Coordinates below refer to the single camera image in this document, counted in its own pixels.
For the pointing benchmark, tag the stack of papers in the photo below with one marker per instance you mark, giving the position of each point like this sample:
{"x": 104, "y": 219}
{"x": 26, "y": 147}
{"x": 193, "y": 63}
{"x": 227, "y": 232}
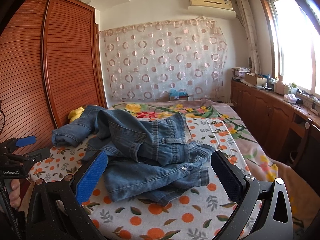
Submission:
{"x": 239, "y": 72}

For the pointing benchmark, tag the white wall air conditioner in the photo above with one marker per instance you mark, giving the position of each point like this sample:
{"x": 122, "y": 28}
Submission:
{"x": 212, "y": 8}

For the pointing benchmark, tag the window with wooden frame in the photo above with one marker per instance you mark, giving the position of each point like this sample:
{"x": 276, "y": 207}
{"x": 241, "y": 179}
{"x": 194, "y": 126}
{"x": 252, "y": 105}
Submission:
{"x": 295, "y": 44}

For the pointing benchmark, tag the pink floral blanket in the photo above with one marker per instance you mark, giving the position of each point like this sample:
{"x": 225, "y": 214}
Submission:
{"x": 304, "y": 201}

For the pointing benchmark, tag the wooden louvered wardrobe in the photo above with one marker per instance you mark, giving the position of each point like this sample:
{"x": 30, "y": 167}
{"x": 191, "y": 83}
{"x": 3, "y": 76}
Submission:
{"x": 50, "y": 65}

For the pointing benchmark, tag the dark blue folded jeans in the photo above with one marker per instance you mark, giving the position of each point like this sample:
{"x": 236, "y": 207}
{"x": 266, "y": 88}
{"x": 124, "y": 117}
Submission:
{"x": 94, "y": 119}

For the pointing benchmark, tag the circle pattern sheer curtain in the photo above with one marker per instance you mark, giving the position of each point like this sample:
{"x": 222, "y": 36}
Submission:
{"x": 147, "y": 62}

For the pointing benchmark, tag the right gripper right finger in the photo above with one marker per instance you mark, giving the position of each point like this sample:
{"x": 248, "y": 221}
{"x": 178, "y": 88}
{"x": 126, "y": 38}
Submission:
{"x": 274, "y": 220}

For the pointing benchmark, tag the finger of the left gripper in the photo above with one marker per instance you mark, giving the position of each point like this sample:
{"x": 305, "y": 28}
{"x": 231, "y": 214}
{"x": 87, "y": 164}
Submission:
{"x": 21, "y": 142}

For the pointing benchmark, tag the person's left hand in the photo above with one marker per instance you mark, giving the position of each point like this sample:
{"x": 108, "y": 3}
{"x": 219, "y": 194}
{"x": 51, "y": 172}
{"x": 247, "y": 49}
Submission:
{"x": 14, "y": 195}

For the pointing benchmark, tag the cardboard box with blue items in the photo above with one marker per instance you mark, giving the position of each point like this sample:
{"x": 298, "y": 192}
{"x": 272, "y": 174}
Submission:
{"x": 175, "y": 95}

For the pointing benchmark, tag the wooden sideboard cabinet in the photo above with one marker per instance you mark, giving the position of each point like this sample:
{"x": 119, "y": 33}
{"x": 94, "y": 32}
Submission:
{"x": 278, "y": 126}

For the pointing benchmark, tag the pink bottle on sideboard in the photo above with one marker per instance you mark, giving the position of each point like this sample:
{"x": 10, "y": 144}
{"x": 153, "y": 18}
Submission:
{"x": 279, "y": 85}

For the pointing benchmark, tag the yellow plush toy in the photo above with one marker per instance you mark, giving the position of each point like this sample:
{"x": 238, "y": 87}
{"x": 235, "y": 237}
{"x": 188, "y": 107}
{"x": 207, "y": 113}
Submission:
{"x": 75, "y": 114}

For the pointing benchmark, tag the beige side curtain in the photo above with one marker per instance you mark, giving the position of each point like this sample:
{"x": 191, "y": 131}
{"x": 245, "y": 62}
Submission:
{"x": 249, "y": 25}

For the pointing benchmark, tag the open cardboard box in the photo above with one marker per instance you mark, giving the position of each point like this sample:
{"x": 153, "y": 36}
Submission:
{"x": 255, "y": 79}

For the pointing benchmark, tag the light blue denim jeans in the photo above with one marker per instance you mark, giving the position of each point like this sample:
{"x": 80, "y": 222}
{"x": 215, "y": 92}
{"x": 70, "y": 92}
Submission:
{"x": 154, "y": 159}

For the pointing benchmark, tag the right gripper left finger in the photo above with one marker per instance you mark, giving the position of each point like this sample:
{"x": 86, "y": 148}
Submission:
{"x": 55, "y": 210}

